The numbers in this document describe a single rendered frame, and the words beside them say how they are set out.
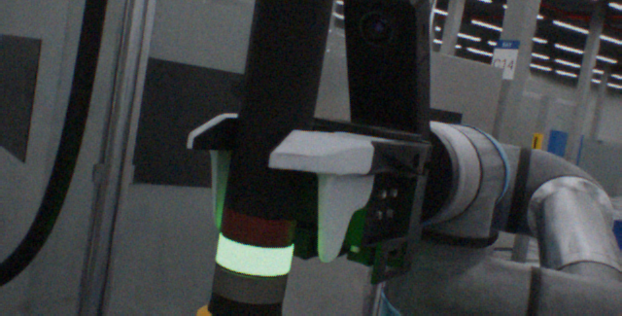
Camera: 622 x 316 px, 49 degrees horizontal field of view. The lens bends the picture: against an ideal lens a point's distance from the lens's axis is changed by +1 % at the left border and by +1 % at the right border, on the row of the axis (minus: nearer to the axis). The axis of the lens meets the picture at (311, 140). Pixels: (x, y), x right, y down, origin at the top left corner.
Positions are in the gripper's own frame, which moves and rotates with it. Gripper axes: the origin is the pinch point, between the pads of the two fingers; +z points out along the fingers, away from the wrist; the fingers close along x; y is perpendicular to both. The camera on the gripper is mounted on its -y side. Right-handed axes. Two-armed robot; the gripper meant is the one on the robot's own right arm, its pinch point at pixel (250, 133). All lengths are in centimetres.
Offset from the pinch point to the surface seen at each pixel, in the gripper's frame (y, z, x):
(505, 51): -78, -674, 163
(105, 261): 30, -56, 62
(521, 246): 97, -585, 96
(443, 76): -29, -426, 137
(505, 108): -21, -671, 151
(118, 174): 16, -56, 61
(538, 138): 3, -580, 98
